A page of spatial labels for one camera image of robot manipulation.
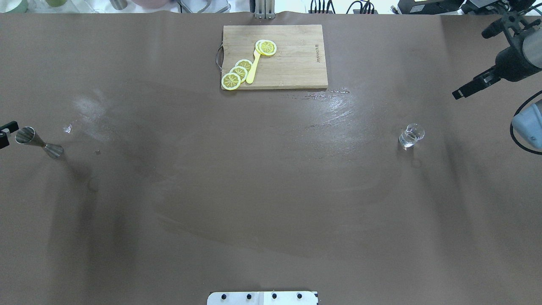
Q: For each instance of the lemon slice on knife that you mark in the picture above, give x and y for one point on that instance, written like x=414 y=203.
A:
x=266 y=47

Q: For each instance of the steel double jigger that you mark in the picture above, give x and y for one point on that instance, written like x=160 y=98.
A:
x=28 y=136

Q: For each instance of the lemon slice far end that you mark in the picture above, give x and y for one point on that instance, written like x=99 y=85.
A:
x=231 y=81

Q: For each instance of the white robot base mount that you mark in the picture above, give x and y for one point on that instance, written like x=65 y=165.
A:
x=285 y=297

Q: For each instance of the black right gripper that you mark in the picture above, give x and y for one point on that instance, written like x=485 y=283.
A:
x=513 y=64

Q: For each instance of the clear glass measuring cup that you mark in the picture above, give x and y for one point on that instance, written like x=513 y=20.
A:
x=413 y=133

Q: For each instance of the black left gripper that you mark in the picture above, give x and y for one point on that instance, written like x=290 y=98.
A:
x=7 y=127

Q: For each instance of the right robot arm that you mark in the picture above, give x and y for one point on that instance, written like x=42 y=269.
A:
x=526 y=125

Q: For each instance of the bamboo cutting board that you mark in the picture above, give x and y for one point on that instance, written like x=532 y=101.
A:
x=299 y=63

